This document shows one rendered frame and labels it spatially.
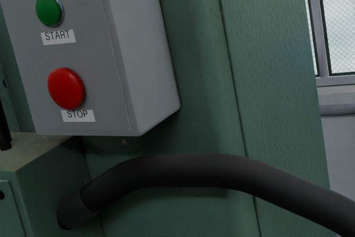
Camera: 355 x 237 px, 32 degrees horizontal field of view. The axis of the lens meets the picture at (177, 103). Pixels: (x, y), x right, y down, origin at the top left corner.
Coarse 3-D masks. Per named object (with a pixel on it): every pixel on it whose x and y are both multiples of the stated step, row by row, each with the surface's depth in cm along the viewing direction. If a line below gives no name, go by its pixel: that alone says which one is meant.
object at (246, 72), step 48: (192, 0) 43; (240, 0) 48; (288, 0) 56; (0, 48) 54; (192, 48) 44; (240, 48) 48; (288, 48) 56; (192, 96) 46; (240, 96) 48; (288, 96) 56; (96, 144) 52; (144, 144) 50; (192, 144) 47; (240, 144) 48; (288, 144) 56; (144, 192) 52; (192, 192) 49; (240, 192) 48
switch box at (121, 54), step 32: (0, 0) 44; (32, 0) 42; (64, 0) 41; (96, 0) 39; (128, 0) 41; (32, 32) 43; (96, 32) 40; (128, 32) 41; (160, 32) 44; (32, 64) 44; (64, 64) 43; (96, 64) 41; (128, 64) 41; (160, 64) 44; (32, 96) 45; (96, 96) 42; (128, 96) 41; (160, 96) 44; (64, 128) 45; (96, 128) 43; (128, 128) 42
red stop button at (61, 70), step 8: (56, 72) 42; (64, 72) 42; (72, 72) 42; (48, 80) 43; (56, 80) 42; (64, 80) 42; (72, 80) 42; (80, 80) 42; (48, 88) 43; (56, 88) 42; (64, 88) 42; (72, 88) 42; (80, 88) 42; (56, 96) 43; (64, 96) 42; (72, 96) 42; (80, 96) 42; (64, 104) 43; (72, 104) 42
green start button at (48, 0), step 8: (40, 0) 41; (48, 0) 41; (56, 0) 41; (40, 8) 41; (48, 8) 41; (56, 8) 41; (40, 16) 41; (48, 16) 41; (56, 16) 41; (48, 24) 42; (56, 24) 42
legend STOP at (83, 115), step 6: (66, 114) 44; (72, 114) 44; (78, 114) 44; (84, 114) 43; (90, 114) 43; (66, 120) 44; (72, 120) 44; (78, 120) 44; (84, 120) 44; (90, 120) 43
